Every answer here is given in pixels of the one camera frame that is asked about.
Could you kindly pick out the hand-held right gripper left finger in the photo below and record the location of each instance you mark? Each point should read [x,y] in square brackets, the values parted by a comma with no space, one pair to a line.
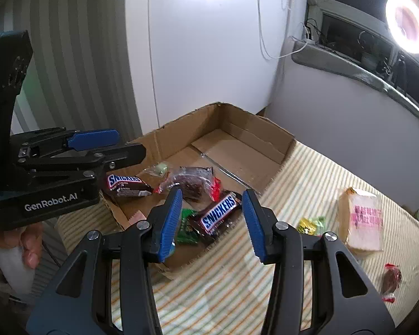
[169,223]

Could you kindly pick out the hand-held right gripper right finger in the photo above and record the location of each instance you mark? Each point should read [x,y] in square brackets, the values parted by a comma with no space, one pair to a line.
[253,226]

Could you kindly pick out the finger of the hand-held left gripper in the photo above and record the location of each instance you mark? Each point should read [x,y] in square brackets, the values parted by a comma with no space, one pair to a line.
[125,155]
[90,139]

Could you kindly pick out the green snack packet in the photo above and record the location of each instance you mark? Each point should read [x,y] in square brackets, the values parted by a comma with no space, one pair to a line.
[188,228]

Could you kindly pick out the mini brown chocolate bar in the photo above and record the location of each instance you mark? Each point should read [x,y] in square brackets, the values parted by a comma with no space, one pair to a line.
[125,183]

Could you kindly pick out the small green candy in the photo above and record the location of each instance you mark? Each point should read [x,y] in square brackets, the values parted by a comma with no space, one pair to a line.
[160,169]

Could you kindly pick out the long brown chocolate bar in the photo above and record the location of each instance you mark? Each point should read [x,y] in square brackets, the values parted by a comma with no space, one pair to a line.
[216,213]

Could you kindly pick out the yellow candy packet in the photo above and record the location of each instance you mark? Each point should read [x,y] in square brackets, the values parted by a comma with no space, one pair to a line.
[309,226]

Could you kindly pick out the cardboard box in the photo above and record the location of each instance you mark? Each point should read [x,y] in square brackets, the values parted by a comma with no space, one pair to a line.
[237,139]

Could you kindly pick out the bread slice package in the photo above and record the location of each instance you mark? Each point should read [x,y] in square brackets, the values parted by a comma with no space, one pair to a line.
[363,223]

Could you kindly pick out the red chocolate candy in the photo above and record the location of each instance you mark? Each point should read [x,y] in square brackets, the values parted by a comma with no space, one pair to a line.
[391,279]

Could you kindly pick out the person's left hand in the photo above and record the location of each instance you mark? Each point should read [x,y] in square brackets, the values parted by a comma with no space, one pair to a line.
[29,251]

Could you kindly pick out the striped tablecloth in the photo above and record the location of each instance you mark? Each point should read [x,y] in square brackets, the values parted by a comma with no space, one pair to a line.
[300,181]

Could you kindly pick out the white cabinet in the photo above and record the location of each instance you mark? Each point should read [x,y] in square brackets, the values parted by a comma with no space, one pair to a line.
[202,59]

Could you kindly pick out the white power strip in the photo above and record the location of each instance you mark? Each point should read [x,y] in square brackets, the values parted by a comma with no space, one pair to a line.
[309,38]

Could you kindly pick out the black tripod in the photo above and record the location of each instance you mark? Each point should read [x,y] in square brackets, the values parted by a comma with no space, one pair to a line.
[401,69]

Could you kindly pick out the white framed window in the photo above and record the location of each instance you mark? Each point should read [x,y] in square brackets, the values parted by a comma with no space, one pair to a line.
[356,10]

